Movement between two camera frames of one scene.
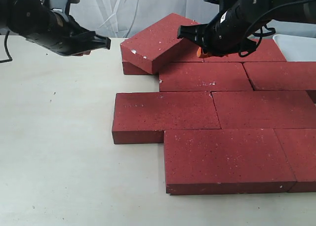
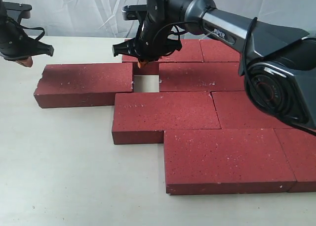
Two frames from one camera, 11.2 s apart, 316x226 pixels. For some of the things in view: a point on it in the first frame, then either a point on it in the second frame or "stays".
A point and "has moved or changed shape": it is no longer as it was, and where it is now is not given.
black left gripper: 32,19 to 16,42
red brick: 244,110 stays
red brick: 223,161 stays
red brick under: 202,76 stays
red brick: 299,146 stays
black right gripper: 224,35 to 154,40
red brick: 141,117 stays
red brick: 157,47 has moved or changed shape
